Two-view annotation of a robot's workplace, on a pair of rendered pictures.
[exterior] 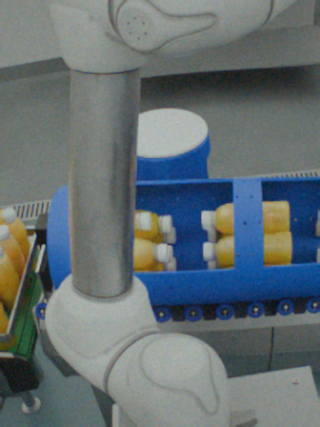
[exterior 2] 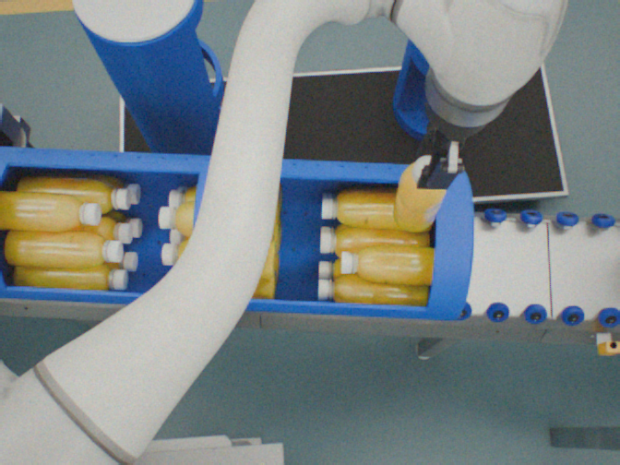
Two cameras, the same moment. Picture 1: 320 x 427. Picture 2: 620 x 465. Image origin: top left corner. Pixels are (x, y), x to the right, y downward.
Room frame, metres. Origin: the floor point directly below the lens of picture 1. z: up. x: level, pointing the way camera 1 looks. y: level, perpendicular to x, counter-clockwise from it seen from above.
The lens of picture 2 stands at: (0.71, -0.31, 2.34)
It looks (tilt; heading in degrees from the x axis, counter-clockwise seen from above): 74 degrees down; 352
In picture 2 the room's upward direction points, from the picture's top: straight up
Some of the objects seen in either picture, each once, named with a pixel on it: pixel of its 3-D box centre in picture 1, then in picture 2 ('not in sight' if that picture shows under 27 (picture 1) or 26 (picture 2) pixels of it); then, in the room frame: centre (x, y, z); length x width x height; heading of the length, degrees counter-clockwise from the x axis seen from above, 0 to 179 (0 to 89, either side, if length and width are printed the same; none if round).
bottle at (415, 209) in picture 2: not in sight; (420, 194); (1.04, -0.52, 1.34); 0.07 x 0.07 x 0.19
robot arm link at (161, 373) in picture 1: (176, 390); not in sight; (0.59, 0.01, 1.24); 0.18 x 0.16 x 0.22; 38
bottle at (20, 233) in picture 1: (17, 242); not in sight; (1.32, 0.40, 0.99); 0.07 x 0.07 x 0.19
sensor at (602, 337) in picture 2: not in sight; (607, 334); (0.82, -0.94, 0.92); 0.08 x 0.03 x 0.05; 170
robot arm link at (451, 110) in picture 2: not in sight; (470, 79); (1.04, -0.52, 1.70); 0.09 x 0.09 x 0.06
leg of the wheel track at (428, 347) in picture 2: not in sight; (440, 338); (0.92, -0.72, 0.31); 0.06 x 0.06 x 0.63; 80
